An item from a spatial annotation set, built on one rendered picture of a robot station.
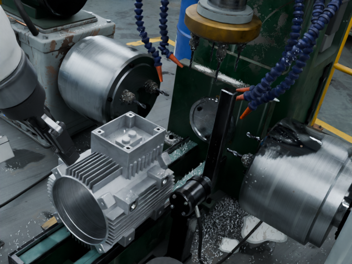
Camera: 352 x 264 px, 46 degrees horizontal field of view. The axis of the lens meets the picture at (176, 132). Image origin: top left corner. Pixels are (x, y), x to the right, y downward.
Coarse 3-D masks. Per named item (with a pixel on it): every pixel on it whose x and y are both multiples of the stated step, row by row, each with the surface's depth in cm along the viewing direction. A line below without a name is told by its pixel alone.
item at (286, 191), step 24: (288, 120) 93; (264, 144) 88; (288, 144) 87; (312, 144) 86; (336, 144) 87; (264, 168) 87; (288, 168) 85; (312, 168) 83; (336, 168) 82; (240, 192) 91; (264, 192) 87; (288, 192) 84; (312, 192) 82; (336, 192) 81; (264, 216) 91; (288, 216) 86; (312, 216) 82; (336, 216) 87; (312, 240) 87
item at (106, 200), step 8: (160, 160) 88; (168, 160) 88; (56, 168) 80; (64, 168) 81; (56, 176) 81; (104, 200) 75; (112, 200) 76; (104, 208) 75; (56, 216) 87; (96, 248) 83; (104, 248) 81
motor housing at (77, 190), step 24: (72, 168) 78; (96, 168) 78; (120, 168) 80; (144, 168) 86; (48, 192) 86; (72, 192) 89; (96, 192) 76; (144, 192) 82; (168, 192) 91; (72, 216) 88; (96, 216) 91; (120, 216) 78; (144, 216) 86; (96, 240) 84
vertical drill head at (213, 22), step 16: (208, 0) 92; (224, 0) 89; (240, 0) 90; (192, 16) 91; (208, 16) 91; (224, 16) 89; (240, 16) 90; (256, 16) 98; (192, 32) 93; (208, 32) 89; (224, 32) 89; (240, 32) 89; (256, 32) 92; (192, 48) 98; (224, 48) 92; (240, 48) 101
